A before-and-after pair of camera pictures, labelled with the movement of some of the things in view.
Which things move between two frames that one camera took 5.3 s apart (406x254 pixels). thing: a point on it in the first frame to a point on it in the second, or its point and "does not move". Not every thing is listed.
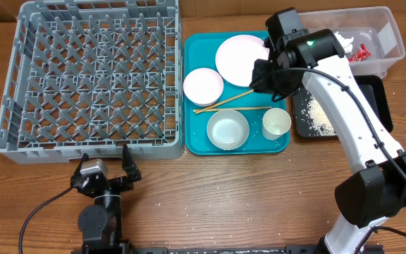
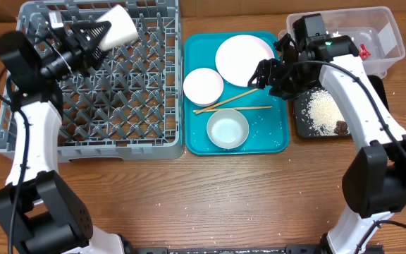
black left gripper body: (119, 183) to (59, 65)
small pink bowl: (203, 87) does not move
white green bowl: (228, 129) does not move
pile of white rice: (321, 125) does not move
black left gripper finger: (130, 166) to (91, 32)
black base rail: (125, 248) does not move
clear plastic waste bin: (373, 27) does not move
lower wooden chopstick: (208, 109) does not move
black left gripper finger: (85, 157) to (90, 61)
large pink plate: (235, 58) does not move
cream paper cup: (275, 123) to (122, 30)
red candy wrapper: (361, 55) does not move
